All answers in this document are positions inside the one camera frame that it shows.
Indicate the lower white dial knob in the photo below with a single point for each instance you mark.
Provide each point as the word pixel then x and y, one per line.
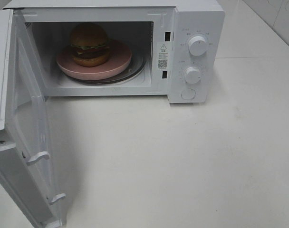
pixel 192 75

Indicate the toy burger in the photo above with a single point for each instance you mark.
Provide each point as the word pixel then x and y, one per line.
pixel 89 45

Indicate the white dial knob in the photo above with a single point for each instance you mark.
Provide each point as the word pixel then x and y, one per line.
pixel 197 45
pixel 192 75

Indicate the white microwave oven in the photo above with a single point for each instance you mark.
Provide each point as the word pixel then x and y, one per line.
pixel 160 29

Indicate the upper white dial knob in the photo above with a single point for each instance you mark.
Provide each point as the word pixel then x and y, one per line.
pixel 197 45

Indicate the glass microwave turntable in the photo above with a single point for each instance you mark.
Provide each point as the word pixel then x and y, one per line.
pixel 136 66

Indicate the pink round plate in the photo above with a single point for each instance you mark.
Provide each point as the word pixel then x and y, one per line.
pixel 103 64

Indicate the round white door button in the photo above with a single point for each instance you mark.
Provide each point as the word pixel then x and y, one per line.
pixel 188 94

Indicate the white microwave door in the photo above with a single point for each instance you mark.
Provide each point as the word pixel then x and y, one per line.
pixel 26 158

